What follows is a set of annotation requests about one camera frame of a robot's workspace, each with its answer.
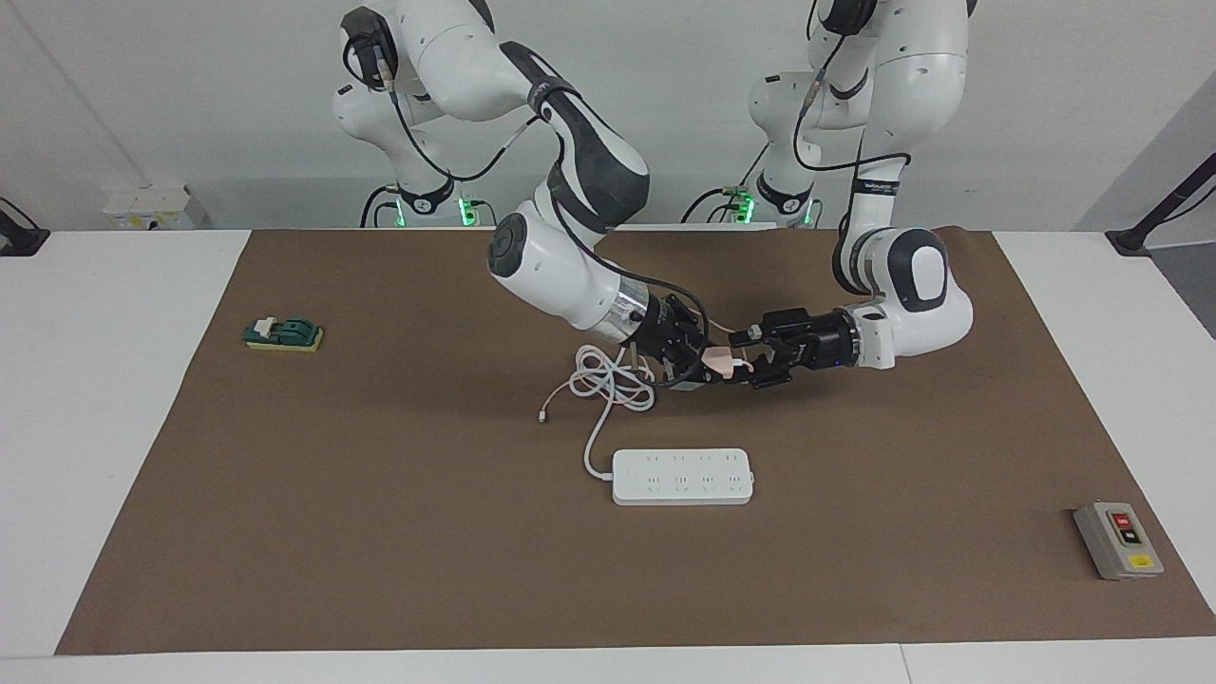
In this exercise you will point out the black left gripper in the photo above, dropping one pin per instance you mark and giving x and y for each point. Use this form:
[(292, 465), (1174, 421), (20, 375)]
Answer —
[(834, 340)]

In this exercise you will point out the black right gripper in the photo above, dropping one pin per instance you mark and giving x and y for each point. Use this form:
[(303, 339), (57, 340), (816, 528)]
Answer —
[(676, 332)]

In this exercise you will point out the pink charger adapter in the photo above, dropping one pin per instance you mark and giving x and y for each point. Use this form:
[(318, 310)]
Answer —
[(727, 361)]

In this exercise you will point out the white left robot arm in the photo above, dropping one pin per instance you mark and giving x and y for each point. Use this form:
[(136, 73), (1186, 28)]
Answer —
[(940, 323)]

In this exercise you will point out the white power strip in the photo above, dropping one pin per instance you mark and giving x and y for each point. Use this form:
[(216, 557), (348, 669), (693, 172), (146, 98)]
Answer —
[(684, 480)]

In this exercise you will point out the black stand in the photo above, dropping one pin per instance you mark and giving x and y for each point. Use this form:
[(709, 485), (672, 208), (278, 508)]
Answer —
[(14, 237), (1130, 239)]

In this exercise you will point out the brown table mat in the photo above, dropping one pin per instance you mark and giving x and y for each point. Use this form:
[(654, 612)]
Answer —
[(380, 570)]

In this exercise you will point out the grey on off switch box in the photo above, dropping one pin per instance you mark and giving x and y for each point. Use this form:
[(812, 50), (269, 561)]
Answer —
[(1116, 541)]

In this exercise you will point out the green knife switch yellow base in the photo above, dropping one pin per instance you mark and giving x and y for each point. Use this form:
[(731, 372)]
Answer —
[(285, 334)]

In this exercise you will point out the white wall socket box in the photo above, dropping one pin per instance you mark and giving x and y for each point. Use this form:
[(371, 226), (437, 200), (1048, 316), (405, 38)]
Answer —
[(142, 204)]

